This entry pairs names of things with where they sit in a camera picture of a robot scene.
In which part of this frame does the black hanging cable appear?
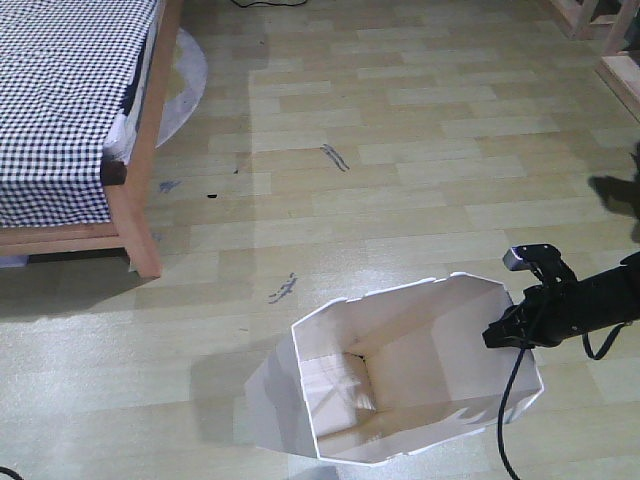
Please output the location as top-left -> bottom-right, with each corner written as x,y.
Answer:
494,299 -> 631,480

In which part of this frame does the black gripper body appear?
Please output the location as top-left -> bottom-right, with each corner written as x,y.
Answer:
482,282 -> 580,349

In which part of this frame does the white plastic trash bin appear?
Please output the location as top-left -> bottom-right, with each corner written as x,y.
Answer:
245,273 -> 544,465

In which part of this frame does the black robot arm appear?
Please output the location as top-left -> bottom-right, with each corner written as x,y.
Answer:
483,244 -> 639,348

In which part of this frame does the black white checkered bedding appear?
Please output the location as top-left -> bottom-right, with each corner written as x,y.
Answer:
1,1 -> 156,228

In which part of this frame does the wooden bed frame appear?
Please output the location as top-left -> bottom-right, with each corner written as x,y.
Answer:
1,0 -> 183,278

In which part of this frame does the round grey rug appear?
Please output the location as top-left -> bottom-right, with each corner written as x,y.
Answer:
156,28 -> 208,147

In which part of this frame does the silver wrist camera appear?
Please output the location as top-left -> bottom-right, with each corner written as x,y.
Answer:
502,244 -> 561,271

